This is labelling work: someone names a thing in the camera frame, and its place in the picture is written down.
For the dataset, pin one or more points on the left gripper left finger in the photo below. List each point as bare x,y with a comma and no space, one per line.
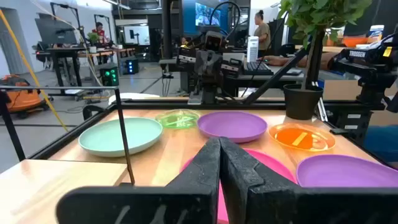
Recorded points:
186,199

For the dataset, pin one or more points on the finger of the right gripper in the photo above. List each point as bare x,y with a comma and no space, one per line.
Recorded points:
203,93
212,93

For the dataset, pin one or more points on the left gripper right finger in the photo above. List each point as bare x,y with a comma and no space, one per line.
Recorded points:
280,205

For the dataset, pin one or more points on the purple plate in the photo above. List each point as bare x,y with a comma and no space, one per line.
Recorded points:
342,171
231,124

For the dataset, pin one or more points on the green transparent plate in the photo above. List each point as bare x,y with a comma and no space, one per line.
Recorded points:
177,119

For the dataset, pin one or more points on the pink plate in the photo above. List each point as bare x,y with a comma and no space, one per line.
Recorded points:
273,165

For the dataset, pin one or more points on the orange transparent plate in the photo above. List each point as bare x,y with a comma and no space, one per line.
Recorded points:
289,137

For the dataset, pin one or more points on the person's forearm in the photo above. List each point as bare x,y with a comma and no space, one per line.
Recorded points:
328,60

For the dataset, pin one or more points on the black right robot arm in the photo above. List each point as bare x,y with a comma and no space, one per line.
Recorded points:
231,67

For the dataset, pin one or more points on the grey desk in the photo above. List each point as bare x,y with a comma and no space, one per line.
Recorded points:
248,78

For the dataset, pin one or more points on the white tower appliance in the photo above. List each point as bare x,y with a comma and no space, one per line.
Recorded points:
252,48

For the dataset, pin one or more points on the black keyboard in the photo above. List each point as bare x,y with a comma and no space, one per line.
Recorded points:
258,68

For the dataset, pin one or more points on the person's hand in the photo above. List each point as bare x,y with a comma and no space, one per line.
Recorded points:
270,60

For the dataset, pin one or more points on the person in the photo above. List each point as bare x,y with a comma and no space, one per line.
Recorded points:
262,34
99,32

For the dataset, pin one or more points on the device with blue lights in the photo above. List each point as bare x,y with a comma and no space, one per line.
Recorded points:
132,66

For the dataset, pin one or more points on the potted green plant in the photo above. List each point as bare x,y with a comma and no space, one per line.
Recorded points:
301,102

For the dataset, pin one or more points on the computer with green lights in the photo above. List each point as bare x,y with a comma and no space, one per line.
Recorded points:
109,75

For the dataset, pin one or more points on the small plant in white pot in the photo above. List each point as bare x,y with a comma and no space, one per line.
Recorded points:
92,42

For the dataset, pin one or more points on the black monitor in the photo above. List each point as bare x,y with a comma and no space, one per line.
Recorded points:
56,31

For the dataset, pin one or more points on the orange shop vacuum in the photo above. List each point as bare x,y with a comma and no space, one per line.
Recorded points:
23,99

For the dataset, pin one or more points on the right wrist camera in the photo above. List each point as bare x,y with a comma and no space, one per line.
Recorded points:
213,41

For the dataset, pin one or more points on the black table frame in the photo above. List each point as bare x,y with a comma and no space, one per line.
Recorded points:
155,104

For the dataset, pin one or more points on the wall television screen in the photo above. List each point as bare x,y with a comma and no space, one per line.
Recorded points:
206,14

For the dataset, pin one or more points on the wooden shelf with black frame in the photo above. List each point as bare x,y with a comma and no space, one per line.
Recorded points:
46,186

